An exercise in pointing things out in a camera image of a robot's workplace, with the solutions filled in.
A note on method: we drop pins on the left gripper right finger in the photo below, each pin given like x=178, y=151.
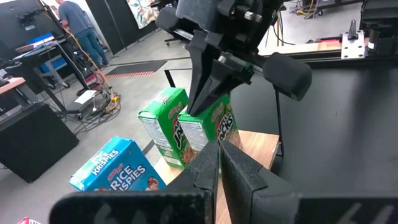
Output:
x=280, y=208

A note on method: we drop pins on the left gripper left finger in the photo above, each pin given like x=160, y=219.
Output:
x=140, y=207

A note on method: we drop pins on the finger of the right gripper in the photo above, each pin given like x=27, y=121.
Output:
x=230, y=77
x=200, y=68

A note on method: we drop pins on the blue Rice Krispies cereal box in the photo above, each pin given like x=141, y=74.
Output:
x=118, y=168

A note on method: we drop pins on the green Apple Jacks cereal box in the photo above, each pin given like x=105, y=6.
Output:
x=217, y=124
x=161, y=121

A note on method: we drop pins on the red Froot Loops cereal box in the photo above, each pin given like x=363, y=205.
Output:
x=28, y=221

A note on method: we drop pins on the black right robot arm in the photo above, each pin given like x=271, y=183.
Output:
x=381, y=31

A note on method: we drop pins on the black floor mat striped edge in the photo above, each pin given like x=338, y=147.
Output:
x=136, y=67

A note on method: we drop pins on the floral printed banner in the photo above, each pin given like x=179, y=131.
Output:
x=143, y=12

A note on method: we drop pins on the black cart with equipment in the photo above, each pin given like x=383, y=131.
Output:
x=113, y=100

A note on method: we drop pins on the black table mat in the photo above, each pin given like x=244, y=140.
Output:
x=342, y=124

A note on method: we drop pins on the black partition panel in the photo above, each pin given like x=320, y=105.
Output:
x=105, y=21

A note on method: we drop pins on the white paper sheet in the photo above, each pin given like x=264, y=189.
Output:
x=85, y=97

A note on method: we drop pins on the black cabinet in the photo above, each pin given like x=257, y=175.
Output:
x=31, y=143

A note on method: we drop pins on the person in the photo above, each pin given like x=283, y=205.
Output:
x=77, y=18

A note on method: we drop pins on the blue chair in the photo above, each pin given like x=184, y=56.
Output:
x=42, y=38

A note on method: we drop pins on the black monitor panel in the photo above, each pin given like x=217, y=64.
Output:
x=18, y=18

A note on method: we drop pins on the black aluminium table frame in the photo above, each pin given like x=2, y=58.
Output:
x=311, y=60

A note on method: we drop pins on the white metal bracket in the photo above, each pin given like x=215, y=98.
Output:
x=353, y=46

